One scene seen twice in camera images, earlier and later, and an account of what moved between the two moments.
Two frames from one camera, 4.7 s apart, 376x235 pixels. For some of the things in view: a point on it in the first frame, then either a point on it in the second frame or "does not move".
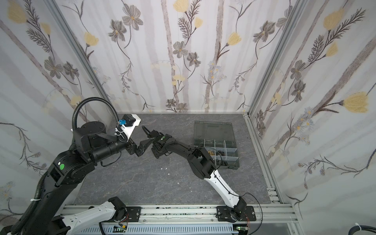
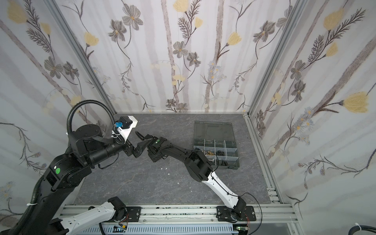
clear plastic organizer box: x=218 y=139 does not move
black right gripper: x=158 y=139 → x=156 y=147
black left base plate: x=133 y=213 does not move
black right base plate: x=223 y=214 does not move
